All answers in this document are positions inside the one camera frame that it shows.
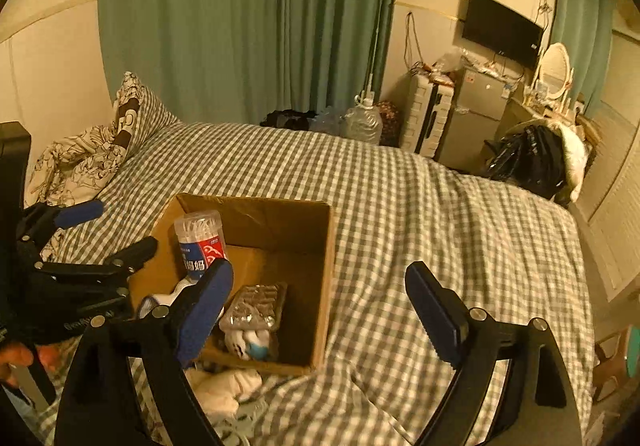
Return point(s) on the silver mini fridge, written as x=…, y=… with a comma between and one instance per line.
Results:
x=475, y=116

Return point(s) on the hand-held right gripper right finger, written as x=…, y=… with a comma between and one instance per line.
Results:
x=434, y=316

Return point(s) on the green checked bed sheet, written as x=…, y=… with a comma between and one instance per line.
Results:
x=425, y=206

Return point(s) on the white pole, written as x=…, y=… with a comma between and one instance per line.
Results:
x=375, y=56

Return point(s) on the clear cotton swab jar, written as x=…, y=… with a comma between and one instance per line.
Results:
x=200, y=236

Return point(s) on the wooden stool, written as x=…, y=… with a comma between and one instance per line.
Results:
x=612, y=366

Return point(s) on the silver pill blister pack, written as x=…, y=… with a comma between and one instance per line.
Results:
x=255, y=306

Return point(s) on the pale green printed cloth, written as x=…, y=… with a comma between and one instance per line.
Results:
x=245, y=426

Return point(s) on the narrow green curtain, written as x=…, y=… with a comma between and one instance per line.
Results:
x=580, y=26

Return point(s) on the crumpled clear plastic bottle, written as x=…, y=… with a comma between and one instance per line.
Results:
x=327, y=121

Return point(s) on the floral line-print quilt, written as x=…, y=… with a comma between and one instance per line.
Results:
x=75, y=166

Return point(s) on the black plastic bag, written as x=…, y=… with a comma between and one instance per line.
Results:
x=530, y=161

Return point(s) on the white fluffy cloth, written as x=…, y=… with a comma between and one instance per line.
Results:
x=572, y=156

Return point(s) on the black flat television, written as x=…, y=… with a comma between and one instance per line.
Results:
x=500, y=29

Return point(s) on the oval white vanity mirror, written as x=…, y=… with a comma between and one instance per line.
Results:
x=552, y=66

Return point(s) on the cream dressing table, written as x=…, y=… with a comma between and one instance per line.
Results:
x=515, y=114

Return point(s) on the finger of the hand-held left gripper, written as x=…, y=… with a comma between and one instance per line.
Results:
x=135, y=251
x=77, y=215

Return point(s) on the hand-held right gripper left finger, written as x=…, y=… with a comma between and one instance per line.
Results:
x=205, y=311

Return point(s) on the white and blue sock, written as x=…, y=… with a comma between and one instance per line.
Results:
x=250, y=346

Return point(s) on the brown patterned pillow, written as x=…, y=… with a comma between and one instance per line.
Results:
x=129, y=111

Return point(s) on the dark patterned bag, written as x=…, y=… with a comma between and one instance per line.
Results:
x=389, y=124

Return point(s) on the large clear water jug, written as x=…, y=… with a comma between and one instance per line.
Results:
x=362, y=124

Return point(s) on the wide green curtain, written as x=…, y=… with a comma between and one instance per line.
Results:
x=225, y=26

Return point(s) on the person's left hand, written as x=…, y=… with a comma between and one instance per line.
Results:
x=17, y=366

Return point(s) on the white ribbed suitcase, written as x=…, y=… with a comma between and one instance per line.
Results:
x=425, y=111

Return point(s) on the brown cardboard box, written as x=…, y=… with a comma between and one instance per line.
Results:
x=300, y=276

